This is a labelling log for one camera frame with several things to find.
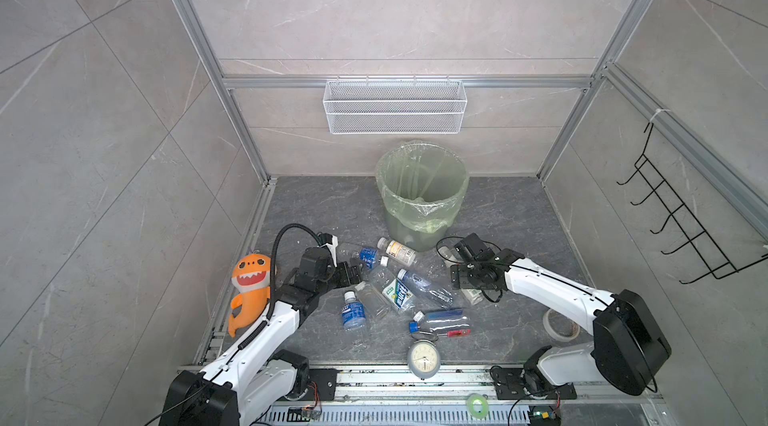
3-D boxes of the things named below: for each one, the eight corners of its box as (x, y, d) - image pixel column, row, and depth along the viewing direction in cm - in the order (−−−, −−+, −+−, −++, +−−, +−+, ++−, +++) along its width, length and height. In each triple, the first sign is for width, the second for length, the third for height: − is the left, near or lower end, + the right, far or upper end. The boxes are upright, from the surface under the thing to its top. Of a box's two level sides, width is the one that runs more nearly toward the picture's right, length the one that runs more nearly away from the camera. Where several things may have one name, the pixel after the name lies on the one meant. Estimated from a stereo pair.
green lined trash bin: (377, 264, 97) (374, 212, 75) (379, 197, 116) (377, 140, 94) (457, 264, 97) (477, 212, 75) (446, 198, 116) (460, 140, 94)
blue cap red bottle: (409, 337, 80) (410, 333, 77) (409, 326, 82) (410, 322, 79) (468, 337, 80) (471, 333, 77) (467, 326, 82) (469, 322, 79)
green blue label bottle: (398, 322, 84) (399, 316, 80) (367, 272, 94) (366, 264, 90) (418, 310, 86) (419, 303, 82) (385, 262, 96) (385, 254, 92)
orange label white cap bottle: (374, 254, 99) (373, 247, 95) (380, 242, 102) (380, 235, 98) (413, 269, 95) (414, 262, 92) (418, 256, 98) (419, 249, 94)
